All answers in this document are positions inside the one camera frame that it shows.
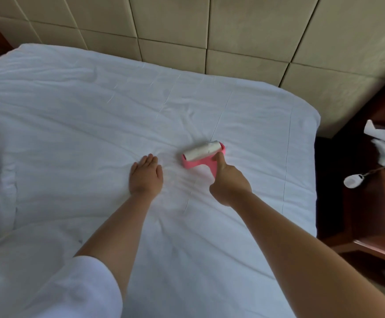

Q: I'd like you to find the person's right hand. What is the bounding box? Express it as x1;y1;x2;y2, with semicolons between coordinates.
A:
209;151;253;208

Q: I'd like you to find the person's left hand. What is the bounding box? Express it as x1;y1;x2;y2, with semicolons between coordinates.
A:
128;153;165;203

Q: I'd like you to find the pink lint roller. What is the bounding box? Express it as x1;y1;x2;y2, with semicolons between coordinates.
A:
181;140;227;178

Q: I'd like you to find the white bed sheet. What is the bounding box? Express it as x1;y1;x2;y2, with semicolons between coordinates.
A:
0;43;322;318

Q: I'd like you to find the person's right forearm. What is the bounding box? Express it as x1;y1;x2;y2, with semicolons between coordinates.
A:
232;192;385;318

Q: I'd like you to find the person's left forearm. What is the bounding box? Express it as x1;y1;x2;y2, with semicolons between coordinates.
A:
75;195;155;302

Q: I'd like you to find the person's white shirt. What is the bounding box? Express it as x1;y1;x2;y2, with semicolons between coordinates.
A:
17;255;124;318

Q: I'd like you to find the white oval tag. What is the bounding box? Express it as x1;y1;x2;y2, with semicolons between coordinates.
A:
343;173;366;190

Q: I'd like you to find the beige padded headboard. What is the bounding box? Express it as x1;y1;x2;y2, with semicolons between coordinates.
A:
0;0;385;138

